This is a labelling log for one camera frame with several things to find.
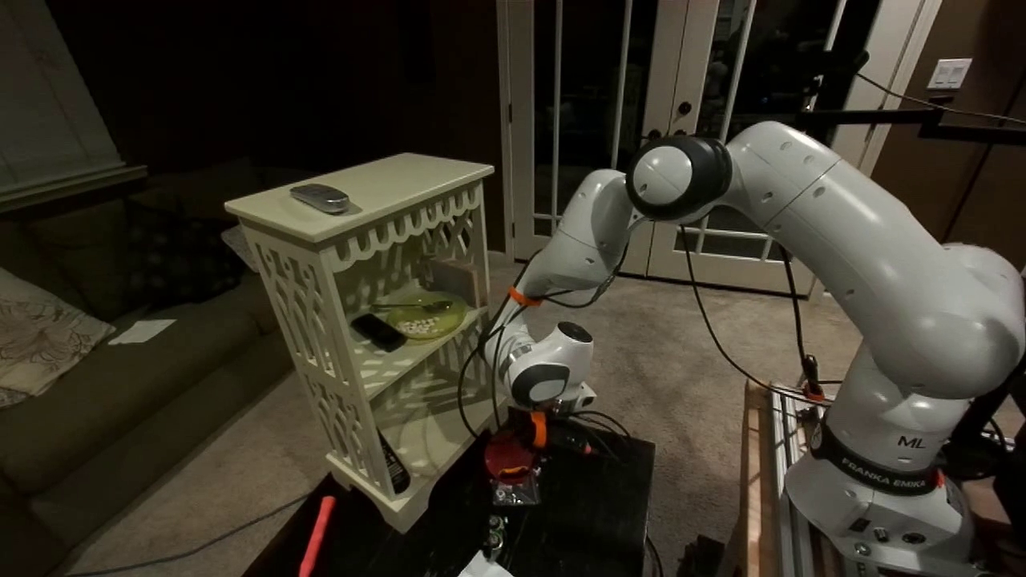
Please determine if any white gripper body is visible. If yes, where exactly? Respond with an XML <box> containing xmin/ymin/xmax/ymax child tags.
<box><xmin>483</xmin><ymin>319</ymin><xmax>597</xmax><ymax>411</ymax></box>

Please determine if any black phone on shelf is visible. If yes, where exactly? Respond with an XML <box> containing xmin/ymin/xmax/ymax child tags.
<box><xmin>350</xmin><ymin>315</ymin><xmax>406</xmax><ymax>354</ymax></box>

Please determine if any black coffee table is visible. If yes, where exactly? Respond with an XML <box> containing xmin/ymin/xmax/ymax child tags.
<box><xmin>244</xmin><ymin>423</ymin><xmax>653</xmax><ymax>577</ymax></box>

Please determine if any white paper on sofa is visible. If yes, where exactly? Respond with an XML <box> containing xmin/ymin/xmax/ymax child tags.
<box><xmin>110</xmin><ymin>318</ymin><xmax>176</xmax><ymax>346</ymax></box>

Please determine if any green plate on shelf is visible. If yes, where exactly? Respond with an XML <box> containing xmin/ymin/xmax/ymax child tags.
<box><xmin>378</xmin><ymin>293</ymin><xmax>465</xmax><ymax>339</ymax></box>

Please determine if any red marker stick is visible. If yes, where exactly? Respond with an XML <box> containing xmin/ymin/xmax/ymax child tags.
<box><xmin>299</xmin><ymin>493</ymin><xmax>335</xmax><ymax>577</ymax></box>

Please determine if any orange bowl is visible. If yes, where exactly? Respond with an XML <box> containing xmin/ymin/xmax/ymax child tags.
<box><xmin>483</xmin><ymin>434</ymin><xmax>534</xmax><ymax>480</ymax></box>

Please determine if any dark brown sofa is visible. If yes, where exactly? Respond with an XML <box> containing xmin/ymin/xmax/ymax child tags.
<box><xmin>0</xmin><ymin>160</ymin><xmax>293</xmax><ymax>577</ymax></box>

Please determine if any white french door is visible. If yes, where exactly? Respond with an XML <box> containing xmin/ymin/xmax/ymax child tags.
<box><xmin>497</xmin><ymin>0</ymin><xmax>941</xmax><ymax>257</ymax></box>

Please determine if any cream lattice shelf cupboard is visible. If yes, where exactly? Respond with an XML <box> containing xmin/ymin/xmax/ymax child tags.
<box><xmin>223</xmin><ymin>150</ymin><xmax>505</xmax><ymax>531</ymax></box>

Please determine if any small clear packet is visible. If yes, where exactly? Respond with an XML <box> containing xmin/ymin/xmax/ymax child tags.
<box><xmin>493</xmin><ymin>477</ymin><xmax>543</xmax><ymax>507</ymax></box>

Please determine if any white paper on table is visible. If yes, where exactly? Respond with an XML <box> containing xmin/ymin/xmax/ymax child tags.
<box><xmin>459</xmin><ymin>552</ymin><xmax>513</xmax><ymax>577</ymax></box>

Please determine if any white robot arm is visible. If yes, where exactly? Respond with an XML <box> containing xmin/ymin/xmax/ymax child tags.
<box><xmin>483</xmin><ymin>121</ymin><xmax>1023</xmax><ymax>577</ymax></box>

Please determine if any grey remote control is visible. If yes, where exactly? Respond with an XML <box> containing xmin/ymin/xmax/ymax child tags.
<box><xmin>293</xmin><ymin>183</ymin><xmax>352</xmax><ymax>215</ymax></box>

